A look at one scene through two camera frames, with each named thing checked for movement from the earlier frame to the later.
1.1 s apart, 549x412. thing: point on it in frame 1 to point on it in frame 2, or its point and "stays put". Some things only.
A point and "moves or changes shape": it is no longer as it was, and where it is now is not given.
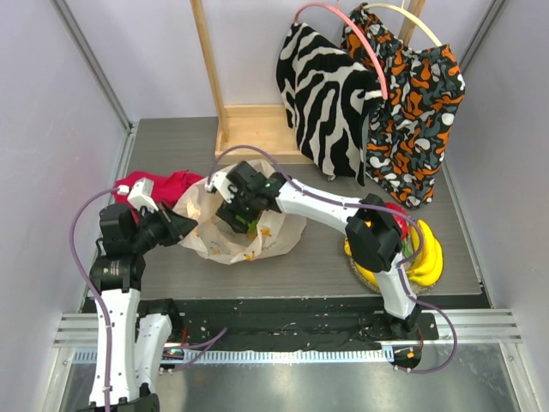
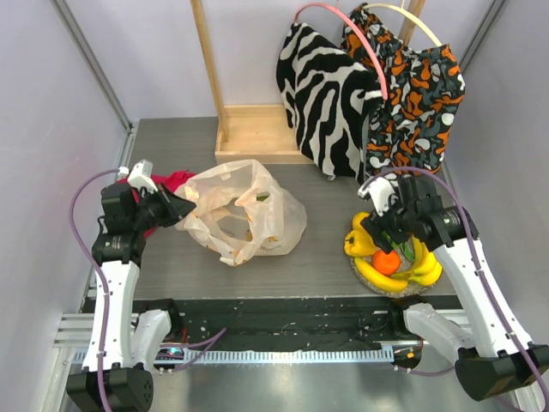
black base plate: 283,324 stays put
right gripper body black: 234,210 to 393,227
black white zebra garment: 326,97 stays put
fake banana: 427,267 stays put
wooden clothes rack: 262,133 stays put
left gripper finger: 176,226 to 172,208
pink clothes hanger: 337,11 stays put
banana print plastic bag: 214,239 moves or changes shape
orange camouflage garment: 407,130 stays put
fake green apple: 252,230 to 406,246
